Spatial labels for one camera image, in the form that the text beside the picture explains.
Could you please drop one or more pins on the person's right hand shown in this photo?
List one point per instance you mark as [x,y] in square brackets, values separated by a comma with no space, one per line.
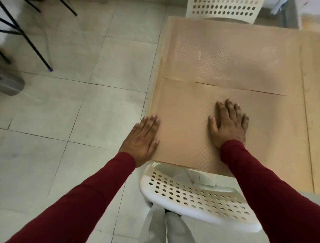
[230,130]

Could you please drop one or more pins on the person's left hand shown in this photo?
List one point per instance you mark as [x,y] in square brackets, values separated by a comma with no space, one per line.
[138,144]

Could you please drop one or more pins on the person's right little finger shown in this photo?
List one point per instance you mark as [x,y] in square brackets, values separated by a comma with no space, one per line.
[245,122]

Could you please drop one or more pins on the person's left middle finger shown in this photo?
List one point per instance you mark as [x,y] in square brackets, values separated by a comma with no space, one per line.
[149,124]

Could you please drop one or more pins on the person's left thumb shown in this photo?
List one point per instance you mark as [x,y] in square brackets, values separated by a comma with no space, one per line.
[154,147]

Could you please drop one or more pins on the person's right thumb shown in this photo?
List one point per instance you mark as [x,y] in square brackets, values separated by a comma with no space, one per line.
[213,124]

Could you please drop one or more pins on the person's left little finger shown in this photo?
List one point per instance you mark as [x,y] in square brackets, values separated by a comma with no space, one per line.
[135,128]

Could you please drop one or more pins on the person's right middle finger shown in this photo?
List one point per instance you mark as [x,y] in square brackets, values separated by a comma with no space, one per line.
[231,109]

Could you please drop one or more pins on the person's left forearm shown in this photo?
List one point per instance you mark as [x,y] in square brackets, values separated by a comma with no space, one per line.
[82,200]

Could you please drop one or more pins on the person's right forearm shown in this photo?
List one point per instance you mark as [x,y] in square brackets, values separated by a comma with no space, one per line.
[270,195]

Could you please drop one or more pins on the beige textured table mat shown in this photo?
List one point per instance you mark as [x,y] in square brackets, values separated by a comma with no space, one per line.
[262,140]
[232,55]

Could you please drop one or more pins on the white perforated plastic chair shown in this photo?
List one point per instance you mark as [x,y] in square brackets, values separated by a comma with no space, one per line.
[195,197]
[225,10]

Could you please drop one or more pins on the person's white trousers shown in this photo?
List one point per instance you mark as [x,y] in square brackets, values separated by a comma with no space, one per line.
[162,227]

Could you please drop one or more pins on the grey round object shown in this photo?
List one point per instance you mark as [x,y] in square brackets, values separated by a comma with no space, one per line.
[10,83]

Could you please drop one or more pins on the black metal stand legs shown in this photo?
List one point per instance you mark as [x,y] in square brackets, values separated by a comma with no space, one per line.
[30,42]

